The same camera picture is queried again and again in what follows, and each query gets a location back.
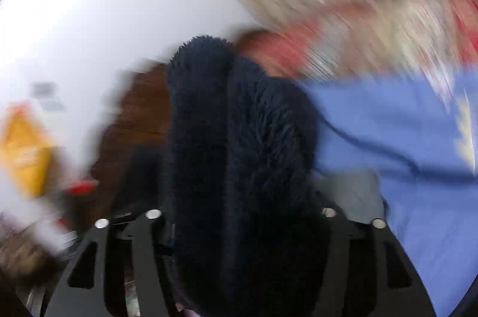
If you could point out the dark navy fleece garment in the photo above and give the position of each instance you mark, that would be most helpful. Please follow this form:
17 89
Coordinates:
242 152

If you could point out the blue printed bedsheet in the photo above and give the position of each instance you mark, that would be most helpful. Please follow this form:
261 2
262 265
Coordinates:
392 126

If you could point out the yellow packet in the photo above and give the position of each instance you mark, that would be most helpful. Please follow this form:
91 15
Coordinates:
26 152

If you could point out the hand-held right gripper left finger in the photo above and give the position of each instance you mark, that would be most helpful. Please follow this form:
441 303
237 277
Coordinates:
145 246

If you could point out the red floral quilt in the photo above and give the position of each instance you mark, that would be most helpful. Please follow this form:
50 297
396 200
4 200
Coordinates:
298 40

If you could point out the grey padded garment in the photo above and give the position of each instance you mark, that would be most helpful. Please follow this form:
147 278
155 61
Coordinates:
354 190

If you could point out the small red object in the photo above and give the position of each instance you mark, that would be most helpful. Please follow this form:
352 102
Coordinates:
84 188

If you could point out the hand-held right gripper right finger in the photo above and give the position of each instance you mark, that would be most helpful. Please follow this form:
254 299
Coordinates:
338 246

